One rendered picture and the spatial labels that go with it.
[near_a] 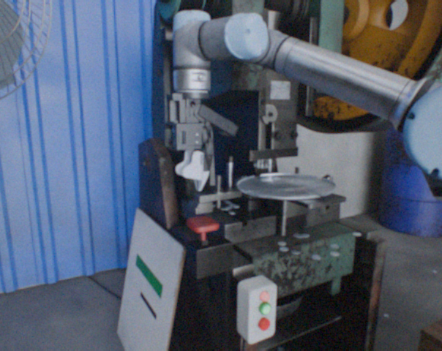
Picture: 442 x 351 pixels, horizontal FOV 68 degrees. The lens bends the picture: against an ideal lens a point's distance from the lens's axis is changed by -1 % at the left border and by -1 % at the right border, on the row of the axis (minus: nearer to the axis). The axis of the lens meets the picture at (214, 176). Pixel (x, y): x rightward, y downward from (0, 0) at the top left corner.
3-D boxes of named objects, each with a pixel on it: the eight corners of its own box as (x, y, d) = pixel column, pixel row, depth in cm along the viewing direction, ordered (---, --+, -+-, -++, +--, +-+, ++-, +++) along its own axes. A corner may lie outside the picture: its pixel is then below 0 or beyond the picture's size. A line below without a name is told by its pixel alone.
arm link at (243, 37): (278, 19, 63) (230, 27, 70) (248, 5, 54) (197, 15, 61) (276, 62, 65) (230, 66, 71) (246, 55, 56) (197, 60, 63)
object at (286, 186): (290, 172, 119) (290, 170, 119) (358, 189, 94) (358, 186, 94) (219, 183, 106) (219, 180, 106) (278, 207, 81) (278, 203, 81)
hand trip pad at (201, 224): (221, 254, 76) (221, 222, 75) (197, 259, 73) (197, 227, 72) (207, 243, 82) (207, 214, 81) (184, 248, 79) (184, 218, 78)
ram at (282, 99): (306, 149, 101) (312, 47, 95) (266, 152, 94) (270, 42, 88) (271, 143, 116) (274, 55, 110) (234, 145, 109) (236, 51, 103)
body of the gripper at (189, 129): (164, 149, 73) (162, 93, 70) (200, 147, 77) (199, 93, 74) (178, 153, 66) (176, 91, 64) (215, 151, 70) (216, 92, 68)
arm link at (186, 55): (196, 5, 60) (163, 13, 65) (197, 67, 63) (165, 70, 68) (221, 14, 67) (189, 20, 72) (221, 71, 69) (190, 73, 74)
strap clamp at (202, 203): (243, 206, 106) (244, 175, 104) (195, 214, 98) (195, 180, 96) (233, 202, 111) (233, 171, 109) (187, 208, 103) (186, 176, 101)
